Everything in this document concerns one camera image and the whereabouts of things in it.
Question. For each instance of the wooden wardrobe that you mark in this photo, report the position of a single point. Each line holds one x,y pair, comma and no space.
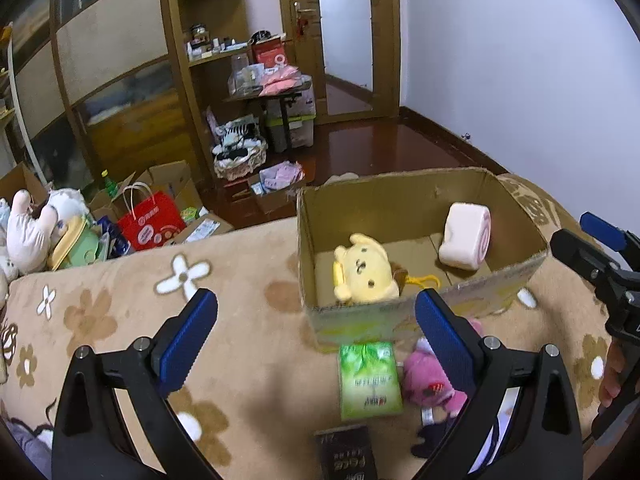
110,60

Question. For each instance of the striped clothes pile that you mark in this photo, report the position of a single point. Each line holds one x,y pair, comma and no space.
237,135

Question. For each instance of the small dark table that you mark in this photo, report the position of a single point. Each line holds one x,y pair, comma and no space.
282,110

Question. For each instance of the green tissue packet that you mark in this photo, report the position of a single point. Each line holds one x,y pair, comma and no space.
367,385

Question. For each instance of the flat cardboard box with label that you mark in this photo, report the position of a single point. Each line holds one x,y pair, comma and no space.
205,227

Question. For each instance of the black packet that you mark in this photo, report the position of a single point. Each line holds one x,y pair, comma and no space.
345,455

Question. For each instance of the white pink plush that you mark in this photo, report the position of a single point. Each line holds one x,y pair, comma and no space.
27,232

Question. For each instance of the cardboard box behind plush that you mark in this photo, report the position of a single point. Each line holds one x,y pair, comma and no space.
17,180

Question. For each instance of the pink bear plush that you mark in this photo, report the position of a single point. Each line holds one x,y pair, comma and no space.
425,385

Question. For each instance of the clear plastic jar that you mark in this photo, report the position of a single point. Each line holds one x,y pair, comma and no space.
245,75

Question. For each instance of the wicker basket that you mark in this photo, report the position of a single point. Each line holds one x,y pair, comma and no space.
240,167

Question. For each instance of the beige floral blanket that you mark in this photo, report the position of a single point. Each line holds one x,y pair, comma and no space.
250,310

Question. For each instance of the wooden corner shelf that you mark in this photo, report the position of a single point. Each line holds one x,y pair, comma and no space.
215,90

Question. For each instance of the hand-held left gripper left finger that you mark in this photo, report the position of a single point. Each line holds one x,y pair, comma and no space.
187,340

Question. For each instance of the yellow dog plush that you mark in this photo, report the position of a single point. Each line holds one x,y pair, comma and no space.
365,270

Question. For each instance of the plastic storage box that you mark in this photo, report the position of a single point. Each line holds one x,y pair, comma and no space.
300,125

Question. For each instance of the blue packages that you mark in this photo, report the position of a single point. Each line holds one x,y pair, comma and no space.
115,242

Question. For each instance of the red gift bag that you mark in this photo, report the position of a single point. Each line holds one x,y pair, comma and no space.
270,52

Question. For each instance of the pink packets pile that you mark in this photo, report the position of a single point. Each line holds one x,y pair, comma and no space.
282,80

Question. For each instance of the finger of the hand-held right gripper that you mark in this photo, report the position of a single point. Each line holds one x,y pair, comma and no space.
580,255
602,230

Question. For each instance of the green container with yellow lid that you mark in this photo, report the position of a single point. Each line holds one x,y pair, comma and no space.
75,247

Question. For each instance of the large open cardboard box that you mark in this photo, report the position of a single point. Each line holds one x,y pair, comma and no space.
165,177

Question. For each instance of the pink roll cushion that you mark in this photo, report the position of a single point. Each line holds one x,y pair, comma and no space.
462,235

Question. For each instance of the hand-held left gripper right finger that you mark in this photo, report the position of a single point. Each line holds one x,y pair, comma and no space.
445,340

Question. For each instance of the wooden door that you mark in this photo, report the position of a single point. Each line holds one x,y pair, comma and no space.
300,75

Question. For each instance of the grey cloth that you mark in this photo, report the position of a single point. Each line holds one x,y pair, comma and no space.
32,447

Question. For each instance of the green bottle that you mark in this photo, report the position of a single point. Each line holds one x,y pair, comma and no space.
109,185

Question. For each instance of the small cardboard box with packets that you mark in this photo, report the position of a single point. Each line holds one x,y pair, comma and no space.
272,200

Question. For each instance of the person's right hand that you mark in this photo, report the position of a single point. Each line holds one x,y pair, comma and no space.
610,375

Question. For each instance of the red paper bag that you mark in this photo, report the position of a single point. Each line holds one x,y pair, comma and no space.
150,220

